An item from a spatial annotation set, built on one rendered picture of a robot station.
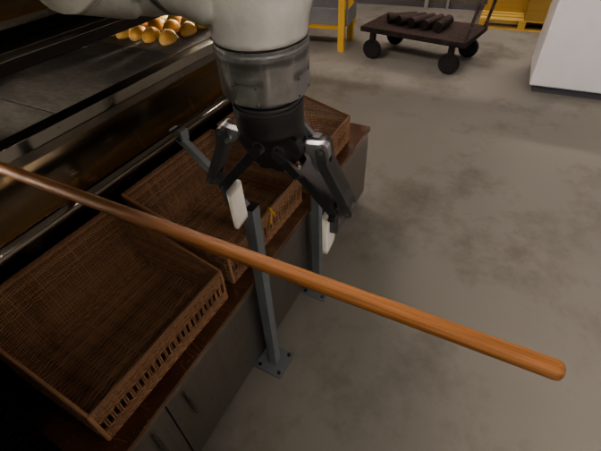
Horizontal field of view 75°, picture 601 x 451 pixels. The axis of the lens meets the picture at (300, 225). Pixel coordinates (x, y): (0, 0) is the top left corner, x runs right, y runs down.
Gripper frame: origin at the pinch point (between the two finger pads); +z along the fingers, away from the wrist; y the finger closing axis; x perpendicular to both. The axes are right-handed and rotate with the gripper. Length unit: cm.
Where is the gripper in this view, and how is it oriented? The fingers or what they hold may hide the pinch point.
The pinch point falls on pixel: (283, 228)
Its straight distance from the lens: 54.8
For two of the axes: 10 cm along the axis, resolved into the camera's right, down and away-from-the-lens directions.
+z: 0.5, 7.0, 7.2
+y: 9.2, 2.4, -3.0
